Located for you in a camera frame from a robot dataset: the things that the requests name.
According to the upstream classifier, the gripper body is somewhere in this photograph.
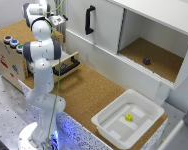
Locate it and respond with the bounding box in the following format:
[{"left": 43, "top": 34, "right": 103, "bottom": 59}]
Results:
[{"left": 49, "top": 13, "right": 69, "bottom": 26}]

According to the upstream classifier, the wooden drawer box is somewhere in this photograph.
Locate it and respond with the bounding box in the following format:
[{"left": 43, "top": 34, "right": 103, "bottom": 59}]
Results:
[{"left": 0, "top": 19, "right": 65, "bottom": 92}]

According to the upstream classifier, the white sliding door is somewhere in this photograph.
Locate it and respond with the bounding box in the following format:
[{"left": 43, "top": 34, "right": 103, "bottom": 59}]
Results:
[{"left": 66, "top": 0, "right": 125, "bottom": 55}]

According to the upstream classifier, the green button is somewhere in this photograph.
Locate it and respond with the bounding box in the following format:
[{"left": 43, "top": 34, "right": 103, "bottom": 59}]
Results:
[{"left": 15, "top": 43, "right": 25, "bottom": 54}]

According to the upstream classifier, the blue button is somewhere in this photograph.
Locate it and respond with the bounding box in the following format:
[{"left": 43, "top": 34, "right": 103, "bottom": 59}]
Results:
[{"left": 9, "top": 38, "right": 20, "bottom": 49}]

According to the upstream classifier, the red button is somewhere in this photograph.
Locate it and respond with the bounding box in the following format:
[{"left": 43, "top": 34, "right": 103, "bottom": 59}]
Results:
[{"left": 3, "top": 34, "right": 13, "bottom": 45}]

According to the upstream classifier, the purple block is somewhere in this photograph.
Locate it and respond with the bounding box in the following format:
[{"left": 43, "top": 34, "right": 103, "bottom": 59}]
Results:
[{"left": 142, "top": 57, "right": 151, "bottom": 66}]

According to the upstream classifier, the white cabinet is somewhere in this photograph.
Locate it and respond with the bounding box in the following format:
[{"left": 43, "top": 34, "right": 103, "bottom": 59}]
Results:
[{"left": 62, "top": 0, "right": 188, "bottom": 108}]

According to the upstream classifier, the yellow block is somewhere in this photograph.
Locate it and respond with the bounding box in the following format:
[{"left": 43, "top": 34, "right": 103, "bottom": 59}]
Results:
[{"left": 124, "top": 113, "right": 134, "bottom": 122}]

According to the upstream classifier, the white plastic box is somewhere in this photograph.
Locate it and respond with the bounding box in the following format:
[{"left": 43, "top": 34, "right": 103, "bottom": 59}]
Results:
[{"left": 90, "top": 88, "right": 166, "bottom": 150}]

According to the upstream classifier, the black door handle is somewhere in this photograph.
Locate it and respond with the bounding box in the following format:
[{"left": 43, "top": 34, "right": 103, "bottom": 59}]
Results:
[{"left": 84, "top": 4, "right": 96, "bottom": 36}]

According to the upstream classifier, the black drawer handle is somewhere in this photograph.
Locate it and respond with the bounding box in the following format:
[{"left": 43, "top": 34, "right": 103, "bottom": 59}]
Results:
[{"left": 52, "top": 56, "right": 81, "bottom": 77}]

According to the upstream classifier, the green cable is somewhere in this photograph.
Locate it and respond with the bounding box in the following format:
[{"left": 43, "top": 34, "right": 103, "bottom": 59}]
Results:
[{"left": 42, "top": 0, "right": 66, "bottom": 150}]

